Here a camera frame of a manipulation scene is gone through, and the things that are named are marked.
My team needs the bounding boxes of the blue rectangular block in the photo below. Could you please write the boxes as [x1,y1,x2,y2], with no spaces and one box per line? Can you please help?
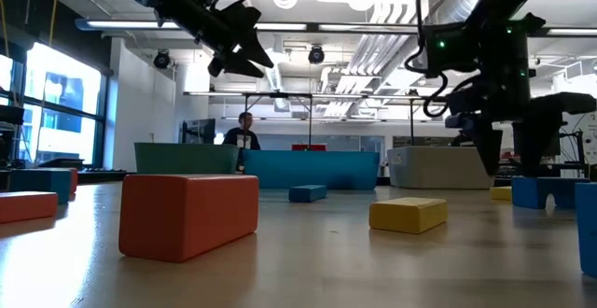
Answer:
[8,168,74,205]

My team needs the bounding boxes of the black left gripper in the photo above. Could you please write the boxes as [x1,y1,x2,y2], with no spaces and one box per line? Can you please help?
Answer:
[160,0,275,78]

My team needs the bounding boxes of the yellow block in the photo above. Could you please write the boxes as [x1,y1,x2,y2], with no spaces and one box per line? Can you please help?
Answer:
[368,197,449,235]
[489,186,513,202]

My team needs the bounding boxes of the overhead light bar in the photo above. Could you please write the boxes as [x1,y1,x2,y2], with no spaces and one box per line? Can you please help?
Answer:
[74,17,597,37]

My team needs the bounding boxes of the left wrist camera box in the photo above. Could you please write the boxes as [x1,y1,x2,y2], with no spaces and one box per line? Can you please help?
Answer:
[223,3,262,35]

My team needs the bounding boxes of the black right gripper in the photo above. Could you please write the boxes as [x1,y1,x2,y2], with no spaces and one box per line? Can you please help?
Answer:
[447,72,597,178]

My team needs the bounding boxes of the black monitor stand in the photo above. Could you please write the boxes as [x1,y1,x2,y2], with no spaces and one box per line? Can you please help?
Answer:
[562,129,587,178]

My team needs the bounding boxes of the long orange block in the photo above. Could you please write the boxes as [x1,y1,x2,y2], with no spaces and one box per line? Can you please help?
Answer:
[118,174,260,264]

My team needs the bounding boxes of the dark desk monitor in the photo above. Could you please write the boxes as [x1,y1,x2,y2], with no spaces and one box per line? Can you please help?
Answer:
[180,118,216,145]

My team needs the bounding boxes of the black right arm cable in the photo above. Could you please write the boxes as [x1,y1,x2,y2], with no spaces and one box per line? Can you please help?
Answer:
[404,0,451,119]

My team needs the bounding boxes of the green plastic bin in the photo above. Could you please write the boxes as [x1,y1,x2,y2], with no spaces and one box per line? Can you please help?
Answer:
[134,142,241,175]

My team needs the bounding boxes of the black desk object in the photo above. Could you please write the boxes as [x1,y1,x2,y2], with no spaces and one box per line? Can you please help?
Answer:
[36,157,85,170]

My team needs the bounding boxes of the blue plastic bin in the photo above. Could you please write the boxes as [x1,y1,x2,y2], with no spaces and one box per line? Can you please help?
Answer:
[242,149,381,191]

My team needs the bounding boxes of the yellow hanging cable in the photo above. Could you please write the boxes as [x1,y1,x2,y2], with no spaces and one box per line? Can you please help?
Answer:
[0,0,11,60]
[46,0,61,50]

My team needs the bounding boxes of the white plastic bin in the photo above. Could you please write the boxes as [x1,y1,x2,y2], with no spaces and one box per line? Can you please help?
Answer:
[387,146,495,190]

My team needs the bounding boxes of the person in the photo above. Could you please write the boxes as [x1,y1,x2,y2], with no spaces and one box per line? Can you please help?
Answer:
[222,111,262,174]

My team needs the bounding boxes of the blue arch block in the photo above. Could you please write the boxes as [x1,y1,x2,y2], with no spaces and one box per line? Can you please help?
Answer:
[511,175,590,210]

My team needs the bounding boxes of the small blue block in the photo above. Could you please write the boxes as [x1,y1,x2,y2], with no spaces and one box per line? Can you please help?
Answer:
[287,184,328,203]

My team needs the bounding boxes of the tall blue block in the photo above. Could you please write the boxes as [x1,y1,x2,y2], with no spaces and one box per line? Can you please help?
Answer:
[574,182,597,280]

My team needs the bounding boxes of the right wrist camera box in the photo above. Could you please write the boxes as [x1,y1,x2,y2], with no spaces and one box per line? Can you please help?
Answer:
[445,113,470,131]

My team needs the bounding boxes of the large window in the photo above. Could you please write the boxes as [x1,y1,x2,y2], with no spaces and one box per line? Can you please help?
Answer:
[0,41,104,167]

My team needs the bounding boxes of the black metal frame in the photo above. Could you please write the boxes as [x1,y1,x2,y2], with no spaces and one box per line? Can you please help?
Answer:
[410,95,449,148]
[243,91,313,150]

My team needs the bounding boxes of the black equipment stack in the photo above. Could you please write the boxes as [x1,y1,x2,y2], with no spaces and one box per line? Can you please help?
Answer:
[0,86,25,169]

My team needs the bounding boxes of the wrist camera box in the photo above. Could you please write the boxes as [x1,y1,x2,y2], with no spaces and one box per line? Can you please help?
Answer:
[445,113,470,131]
[223,3,262,35]

